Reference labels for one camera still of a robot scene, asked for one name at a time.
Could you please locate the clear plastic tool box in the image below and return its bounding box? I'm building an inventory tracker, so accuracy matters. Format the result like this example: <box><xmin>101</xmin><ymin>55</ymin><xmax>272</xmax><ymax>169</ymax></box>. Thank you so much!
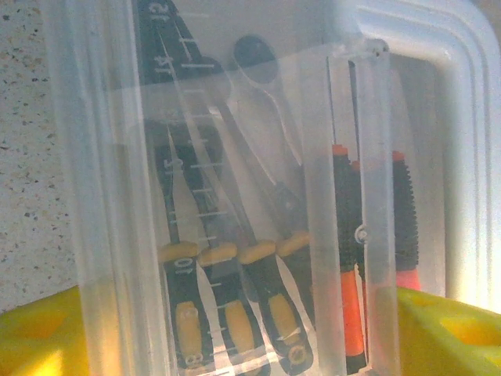
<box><xmin>41</xmin><ymin>0</ymin><xmax>501</xmax><ymax>376</ymax></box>

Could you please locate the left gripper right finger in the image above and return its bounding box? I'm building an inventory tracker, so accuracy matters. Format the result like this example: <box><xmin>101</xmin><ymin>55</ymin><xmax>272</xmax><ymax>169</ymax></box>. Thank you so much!
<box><xmin>397</xmin><ymin>288</ymin><xmax>501</xmax><ymax>376</ymax></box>

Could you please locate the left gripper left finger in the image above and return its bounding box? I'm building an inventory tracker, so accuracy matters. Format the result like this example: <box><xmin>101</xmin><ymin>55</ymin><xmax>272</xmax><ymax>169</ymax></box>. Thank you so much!
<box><xmin>0</xmin><ymin>285</ymin><xmax>89</xmax><ymax>376</ymax></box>

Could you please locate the orange black handled screwdriver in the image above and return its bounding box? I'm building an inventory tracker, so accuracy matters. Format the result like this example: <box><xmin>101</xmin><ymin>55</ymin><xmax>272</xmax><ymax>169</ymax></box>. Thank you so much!
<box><xmin>330</xmin><ymin>143</ymin><xmax>371</xmax><ymax>373</ymax></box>
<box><xmin>391</xmin><ymin>150</ymin><xmax>423</xmax><ymax>291</ymax></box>
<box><xmin>349</xmin><ymin>158</ymin><xmax>367</xmax><ymax>220</ymax></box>

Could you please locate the yellow black handled screwdriver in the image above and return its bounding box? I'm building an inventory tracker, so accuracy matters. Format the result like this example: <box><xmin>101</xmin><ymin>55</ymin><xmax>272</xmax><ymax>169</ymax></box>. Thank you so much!
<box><xmin>237</xmin><ymin>195</ymin><xmax>314</xmax><ymax>374</ymax></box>
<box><xmin>155</xmin><ymin>123</ymin><xmax>215</xmax><ymax>373</ymax></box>
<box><xmin>197</xmin><ymin>168</ymin><xmax>262</xmax><ymax>369</ymax></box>
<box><xmin>213</xmin><ymin>100</ymin><xmax>315</xmax><ymax>314</ymax></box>

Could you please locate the green handled ratchet wrench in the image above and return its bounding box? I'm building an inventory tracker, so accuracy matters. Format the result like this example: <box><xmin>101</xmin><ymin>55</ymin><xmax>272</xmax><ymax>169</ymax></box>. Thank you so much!
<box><xmin>232</xmin><ymin>34</ymin><xmax>306</xmax><ymax>168</ymax></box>

